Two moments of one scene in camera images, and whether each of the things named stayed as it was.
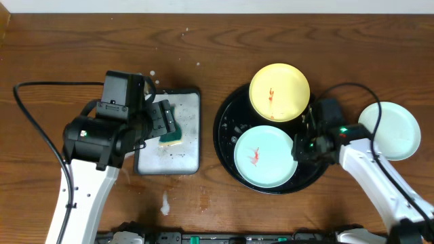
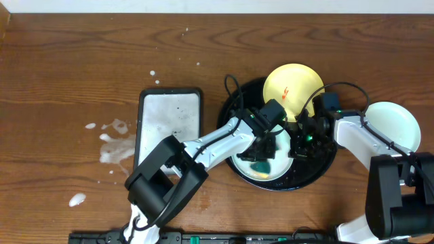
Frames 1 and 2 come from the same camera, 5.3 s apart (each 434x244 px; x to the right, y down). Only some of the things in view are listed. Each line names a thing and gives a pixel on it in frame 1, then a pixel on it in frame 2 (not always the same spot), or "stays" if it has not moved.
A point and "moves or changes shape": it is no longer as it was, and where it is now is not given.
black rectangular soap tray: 182,158 stays
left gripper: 159,118 → 263,149
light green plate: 397,136 stays
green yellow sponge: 173,137 → 262,169
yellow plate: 279,92 moves or changes shape
